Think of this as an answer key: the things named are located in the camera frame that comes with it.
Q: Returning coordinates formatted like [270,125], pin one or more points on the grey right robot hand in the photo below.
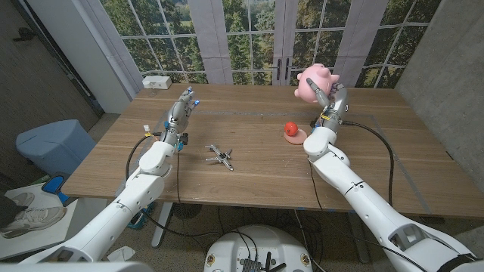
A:
[334,111]

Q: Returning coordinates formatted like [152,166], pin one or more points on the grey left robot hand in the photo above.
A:
[178,117]

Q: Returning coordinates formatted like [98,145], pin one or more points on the pink plastic piggy bank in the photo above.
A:
[319,73]

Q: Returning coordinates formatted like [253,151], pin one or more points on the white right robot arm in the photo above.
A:
[370,204]

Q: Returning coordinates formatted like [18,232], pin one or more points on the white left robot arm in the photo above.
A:
[136,192]

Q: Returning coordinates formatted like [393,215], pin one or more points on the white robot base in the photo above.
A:
[261,245]

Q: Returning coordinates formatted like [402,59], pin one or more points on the grey toy airplane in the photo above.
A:
[221,155]

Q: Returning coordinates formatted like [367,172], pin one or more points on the white power box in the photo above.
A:
[157,82]

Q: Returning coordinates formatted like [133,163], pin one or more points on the pink round coaster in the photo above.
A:
[296,139]

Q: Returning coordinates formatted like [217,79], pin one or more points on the printed window backdrop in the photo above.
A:
[242,49]

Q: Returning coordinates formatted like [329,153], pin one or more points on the white table leg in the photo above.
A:
[162,226]

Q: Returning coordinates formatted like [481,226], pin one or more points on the blue-grey bin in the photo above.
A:
[56,147]

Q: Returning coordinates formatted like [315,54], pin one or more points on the grey table leg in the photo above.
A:
[359,242]

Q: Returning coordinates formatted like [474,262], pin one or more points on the crumpled white paper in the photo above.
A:
[121,254]

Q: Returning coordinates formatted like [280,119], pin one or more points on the grey sneaker with white sole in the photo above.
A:
[22,199]
[34,221]

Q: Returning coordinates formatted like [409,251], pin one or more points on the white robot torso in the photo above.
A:
[75,267]

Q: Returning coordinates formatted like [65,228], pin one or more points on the white floor board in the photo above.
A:
[45,242]

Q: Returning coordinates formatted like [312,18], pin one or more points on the dark trouser leg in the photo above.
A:
[5,211]

